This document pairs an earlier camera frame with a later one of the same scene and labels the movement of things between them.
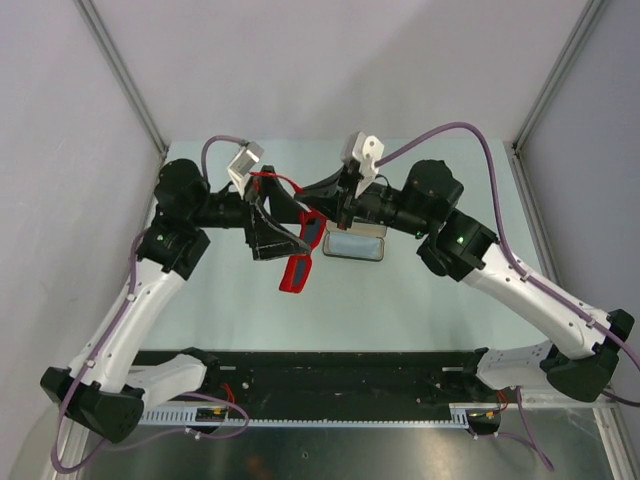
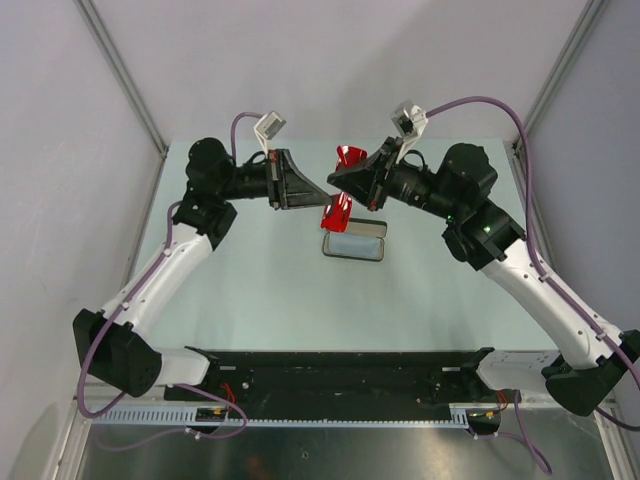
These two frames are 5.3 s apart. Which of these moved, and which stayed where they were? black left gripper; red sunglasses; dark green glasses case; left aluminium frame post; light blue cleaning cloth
Moved: black left gripper; red sunglasses
Stayed: dark green glasses case; left aluminium frame post; light blue cleaning cloth
